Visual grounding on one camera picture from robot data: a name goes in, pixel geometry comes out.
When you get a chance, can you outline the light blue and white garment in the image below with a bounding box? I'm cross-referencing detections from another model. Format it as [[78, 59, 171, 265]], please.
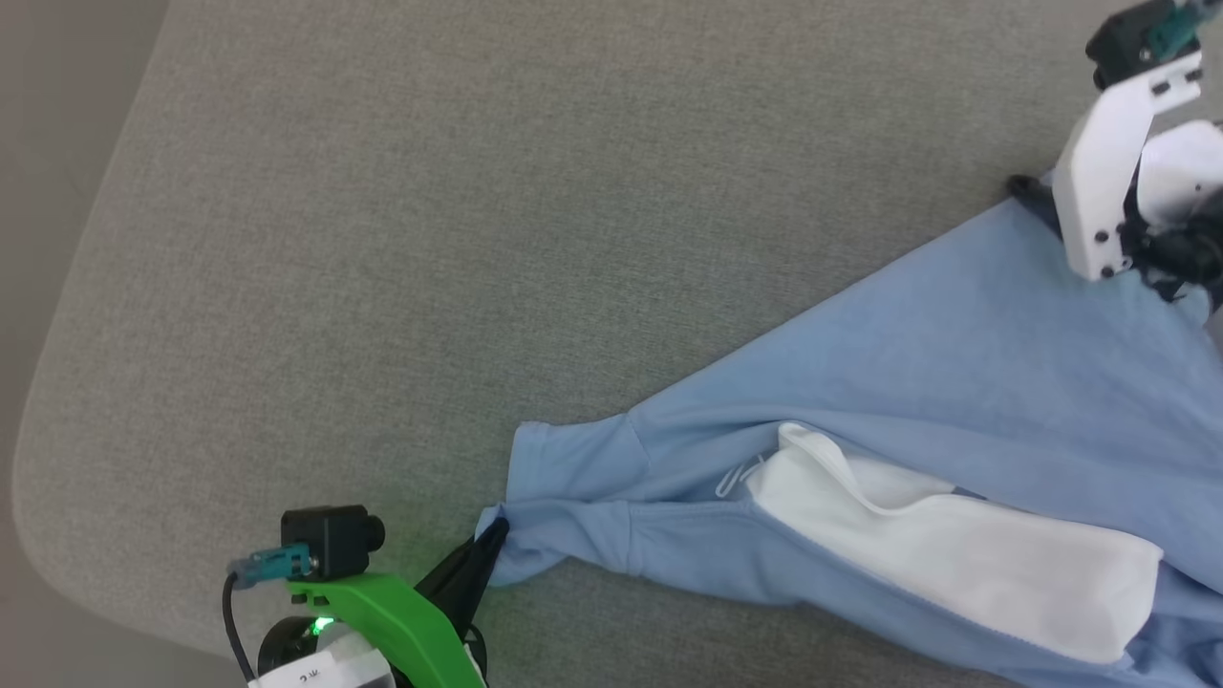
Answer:
[[475, 196, 1223, 688]]

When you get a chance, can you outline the black cable with teal plug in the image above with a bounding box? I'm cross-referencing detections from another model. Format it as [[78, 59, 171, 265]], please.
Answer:
[[222, 543, 318, 687], [1149, 0, 1207, 56]]

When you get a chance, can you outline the white paper label tag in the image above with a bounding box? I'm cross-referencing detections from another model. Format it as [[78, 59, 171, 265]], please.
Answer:
[[247, 650, 395, 688]]

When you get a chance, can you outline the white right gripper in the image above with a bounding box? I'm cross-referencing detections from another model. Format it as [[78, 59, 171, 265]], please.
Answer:
[[1008, 53, 1205, 283]]

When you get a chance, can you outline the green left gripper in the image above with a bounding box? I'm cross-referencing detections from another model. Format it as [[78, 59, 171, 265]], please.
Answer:
[[287, 519, 511, 688]]

